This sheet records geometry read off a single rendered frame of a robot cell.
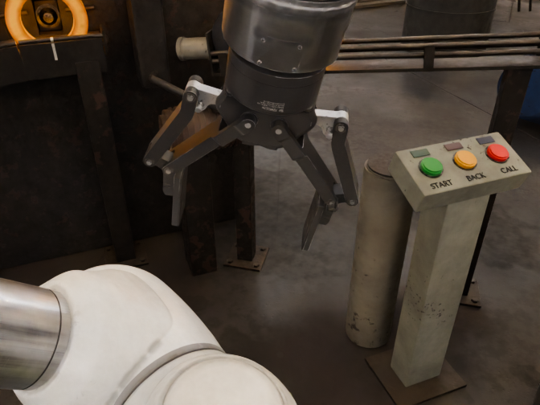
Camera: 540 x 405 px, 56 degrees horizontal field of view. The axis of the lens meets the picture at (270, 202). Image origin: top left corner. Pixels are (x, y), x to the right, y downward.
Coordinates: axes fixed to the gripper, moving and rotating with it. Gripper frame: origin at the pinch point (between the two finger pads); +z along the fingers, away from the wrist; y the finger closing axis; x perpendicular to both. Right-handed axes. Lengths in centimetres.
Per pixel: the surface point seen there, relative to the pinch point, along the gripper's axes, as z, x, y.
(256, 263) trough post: 89, 61, 8
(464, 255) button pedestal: 35, 33, 46
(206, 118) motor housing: 43, 70, -14
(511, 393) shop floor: 69, 22, 72
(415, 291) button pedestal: 46, 30, 40
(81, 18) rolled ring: 28, 79, -48
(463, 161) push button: 16, 38, 38
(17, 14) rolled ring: 26, 73, -61
